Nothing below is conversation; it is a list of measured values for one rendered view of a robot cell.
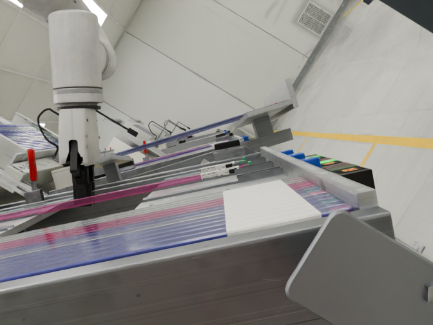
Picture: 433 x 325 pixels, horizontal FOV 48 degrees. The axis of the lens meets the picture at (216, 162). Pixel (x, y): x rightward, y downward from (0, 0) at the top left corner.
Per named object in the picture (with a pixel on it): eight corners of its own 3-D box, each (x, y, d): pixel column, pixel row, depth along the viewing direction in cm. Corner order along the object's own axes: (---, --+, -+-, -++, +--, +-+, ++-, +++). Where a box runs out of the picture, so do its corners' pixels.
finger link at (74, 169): (73, 127, 84) (80, 150, 88) (65, 159, 79) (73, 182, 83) (80, 127, 84) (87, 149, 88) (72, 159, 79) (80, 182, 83)
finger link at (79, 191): (73, 168, 86) (75, 206, 87) (67, 170, 83) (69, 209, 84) (91, 167, 86) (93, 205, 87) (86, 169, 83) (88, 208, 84)
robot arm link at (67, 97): (62, 92, 91) (63, 108, 91) (46, 88, 82) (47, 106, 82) (107, 90, 91) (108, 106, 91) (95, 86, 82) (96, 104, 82)
